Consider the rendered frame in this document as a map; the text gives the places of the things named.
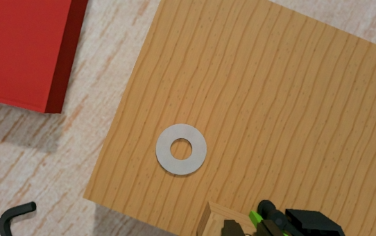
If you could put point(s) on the red open tray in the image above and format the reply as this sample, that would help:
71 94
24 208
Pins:
38 43

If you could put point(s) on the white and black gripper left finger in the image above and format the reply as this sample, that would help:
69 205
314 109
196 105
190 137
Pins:
232 228

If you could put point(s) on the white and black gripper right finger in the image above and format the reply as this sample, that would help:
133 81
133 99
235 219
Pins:
268 228

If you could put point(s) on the black hex key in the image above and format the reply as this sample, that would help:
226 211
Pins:
13 212

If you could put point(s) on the black spring clamp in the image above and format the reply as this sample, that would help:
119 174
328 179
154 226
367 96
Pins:
303 223

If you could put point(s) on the small light wooden block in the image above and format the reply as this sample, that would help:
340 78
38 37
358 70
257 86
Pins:
212 220

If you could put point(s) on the grey washer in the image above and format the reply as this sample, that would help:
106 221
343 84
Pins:
194 161

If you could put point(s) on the light brown wooden bench board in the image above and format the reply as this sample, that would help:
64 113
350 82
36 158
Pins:
286 104

